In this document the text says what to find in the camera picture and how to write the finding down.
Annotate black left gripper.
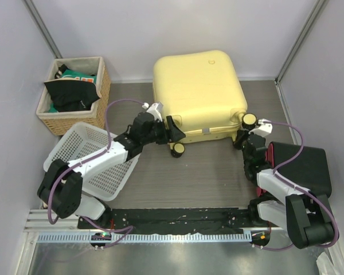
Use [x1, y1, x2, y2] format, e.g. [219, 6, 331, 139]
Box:
[140, 115, 183, 144]

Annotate yellow hard-shell suitcase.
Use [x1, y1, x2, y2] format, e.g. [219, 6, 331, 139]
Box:
[153, 50, 248, 158]

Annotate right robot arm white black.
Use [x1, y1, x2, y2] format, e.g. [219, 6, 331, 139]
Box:
[233, 120, 339, 249]

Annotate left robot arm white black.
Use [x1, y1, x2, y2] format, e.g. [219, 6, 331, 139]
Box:
[37, 112, 186, 229]

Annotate black storage box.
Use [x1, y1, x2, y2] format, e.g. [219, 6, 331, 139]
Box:
[271, 142, 332, 197]

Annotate white perforated plastic basket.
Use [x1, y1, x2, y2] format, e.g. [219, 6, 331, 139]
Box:
[43, 122, 139, 202]

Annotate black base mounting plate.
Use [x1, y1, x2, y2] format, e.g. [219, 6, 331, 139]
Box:
[95, 207, 276, 235]

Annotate green printed garment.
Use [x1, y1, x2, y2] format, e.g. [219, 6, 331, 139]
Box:
[60, 69, 97, 84]

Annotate black garment in basket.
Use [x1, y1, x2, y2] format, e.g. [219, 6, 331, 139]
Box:
[44, 78, 101, 112]

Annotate crumpled white plastic sheet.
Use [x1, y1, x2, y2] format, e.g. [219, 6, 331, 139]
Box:
[316, 252, 339, 275]

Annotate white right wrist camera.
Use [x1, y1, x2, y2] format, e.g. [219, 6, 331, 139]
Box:
[249, 119, 273, 138]

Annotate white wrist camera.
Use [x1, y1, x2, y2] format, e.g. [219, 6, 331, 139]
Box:
[142, 102, 163, 121]
[249, 119, 273, 138]

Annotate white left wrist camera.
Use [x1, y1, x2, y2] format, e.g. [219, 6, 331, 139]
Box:
[142, 102, 163, 121]

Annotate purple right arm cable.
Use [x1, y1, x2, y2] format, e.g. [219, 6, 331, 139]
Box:
[252, 121, 341, 250]

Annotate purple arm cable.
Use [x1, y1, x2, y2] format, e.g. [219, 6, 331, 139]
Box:
[47, 99, 146, 250]
[252, 121, 341, 250]

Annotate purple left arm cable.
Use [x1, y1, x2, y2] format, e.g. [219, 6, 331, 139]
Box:
[47, 99, 146, 250]

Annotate white slotted cable duct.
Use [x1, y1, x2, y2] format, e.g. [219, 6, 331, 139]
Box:
[37, 231, 252, 243]

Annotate aluminium rail frame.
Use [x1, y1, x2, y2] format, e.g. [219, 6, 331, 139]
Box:
[24, 208, 339, 232]

